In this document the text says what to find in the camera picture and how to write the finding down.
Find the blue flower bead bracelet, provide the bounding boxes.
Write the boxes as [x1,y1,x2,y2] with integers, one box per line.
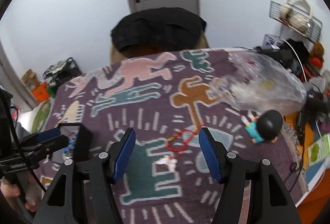
[62,131,80,159]

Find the red cord bead bracelet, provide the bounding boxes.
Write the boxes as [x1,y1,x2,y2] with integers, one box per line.
[157,128,198,172]

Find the black white jewelry box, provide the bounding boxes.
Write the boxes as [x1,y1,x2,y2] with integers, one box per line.
[58,122,93,162]

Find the left hand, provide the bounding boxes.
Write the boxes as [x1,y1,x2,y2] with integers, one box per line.
[1,173,41,212]

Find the orange box on floor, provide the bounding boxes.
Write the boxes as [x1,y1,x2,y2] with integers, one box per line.
[32,82,51,102]

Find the black haired boy figurine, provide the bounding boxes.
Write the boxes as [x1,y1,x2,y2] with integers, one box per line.
[241,110,283,144]

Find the black shoe rack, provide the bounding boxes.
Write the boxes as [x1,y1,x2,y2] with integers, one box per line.
[42,57,82,87]

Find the purple patterned woven blanket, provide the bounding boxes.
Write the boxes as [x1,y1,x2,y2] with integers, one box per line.
[45,50,307,223]

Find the clear plastic bag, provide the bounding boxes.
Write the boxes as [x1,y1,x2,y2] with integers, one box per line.
[210,51,307,116]

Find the black garment on chair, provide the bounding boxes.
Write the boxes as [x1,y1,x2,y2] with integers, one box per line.
[111,7,207,53]

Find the brown plush toy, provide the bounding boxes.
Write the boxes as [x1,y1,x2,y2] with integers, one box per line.
[309,42,324,69]

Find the cream headphones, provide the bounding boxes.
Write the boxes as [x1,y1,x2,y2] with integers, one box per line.
[279,0,313,34]

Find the small blue wire basket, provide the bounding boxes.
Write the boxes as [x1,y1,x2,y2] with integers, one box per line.
[263,34,283,48]

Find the black wire wall basket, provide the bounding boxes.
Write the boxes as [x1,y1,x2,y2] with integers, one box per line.
[269,0,323,43]

